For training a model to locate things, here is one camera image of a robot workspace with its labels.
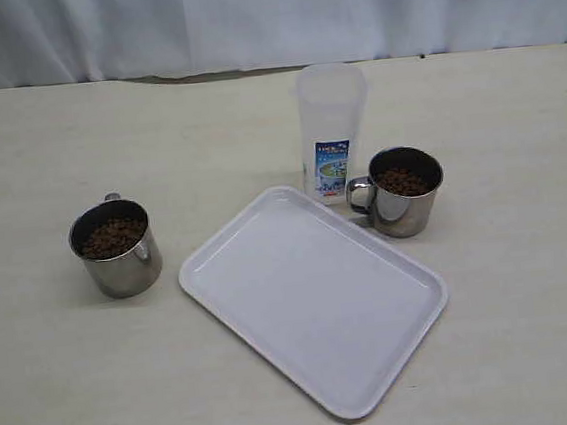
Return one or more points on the right steel mug with pellets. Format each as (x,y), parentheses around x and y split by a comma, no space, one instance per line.
(394,215)

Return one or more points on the white rectangular plastic tray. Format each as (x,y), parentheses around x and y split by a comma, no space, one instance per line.
(335,309)

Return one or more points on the white curtain backdrop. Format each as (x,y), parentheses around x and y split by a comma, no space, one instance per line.
(60,41)

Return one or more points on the clear plastic container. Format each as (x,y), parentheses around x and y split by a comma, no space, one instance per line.
(331,98)

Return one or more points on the brown pellets in left mug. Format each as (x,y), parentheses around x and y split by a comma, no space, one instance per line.
(113,238)

